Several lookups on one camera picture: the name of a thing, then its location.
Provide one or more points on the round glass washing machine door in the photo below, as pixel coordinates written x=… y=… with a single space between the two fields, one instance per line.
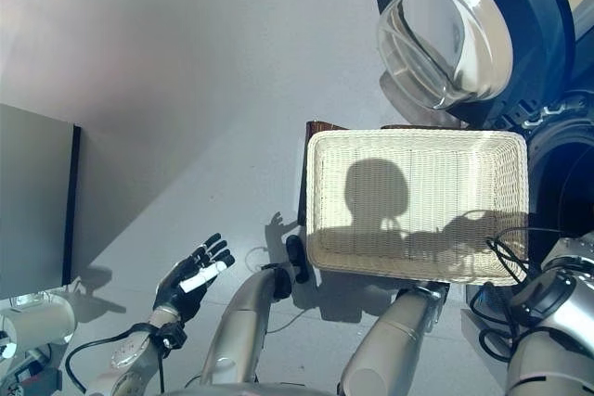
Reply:
x=441 y=34

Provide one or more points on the grey equipment with red parts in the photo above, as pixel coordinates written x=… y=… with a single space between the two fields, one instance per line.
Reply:
x=28 y=373

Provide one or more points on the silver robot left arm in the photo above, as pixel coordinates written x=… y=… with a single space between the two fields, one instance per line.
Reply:
x=130 y=359

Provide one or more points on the white wicker basket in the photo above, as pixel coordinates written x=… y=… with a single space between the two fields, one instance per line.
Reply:
x=417 y=173

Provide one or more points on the grey washing machine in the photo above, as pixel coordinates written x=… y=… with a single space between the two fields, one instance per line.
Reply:
x=571 y=182

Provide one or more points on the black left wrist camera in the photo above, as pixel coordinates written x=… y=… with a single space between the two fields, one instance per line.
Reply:
x=171 y=335

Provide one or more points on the white cylindrical device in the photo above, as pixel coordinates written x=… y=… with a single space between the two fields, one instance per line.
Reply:
x=37 y=322

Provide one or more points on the dark brown stool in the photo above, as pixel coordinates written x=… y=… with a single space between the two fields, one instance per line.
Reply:
x=320 y=126

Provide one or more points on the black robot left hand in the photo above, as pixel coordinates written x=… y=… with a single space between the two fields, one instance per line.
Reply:
x=181 y=289

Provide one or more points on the grey cabinet with dark edge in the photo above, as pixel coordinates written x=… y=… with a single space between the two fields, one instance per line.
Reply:
x=32 y=201

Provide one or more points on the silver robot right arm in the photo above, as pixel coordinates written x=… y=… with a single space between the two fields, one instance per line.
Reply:
x=557 y=303

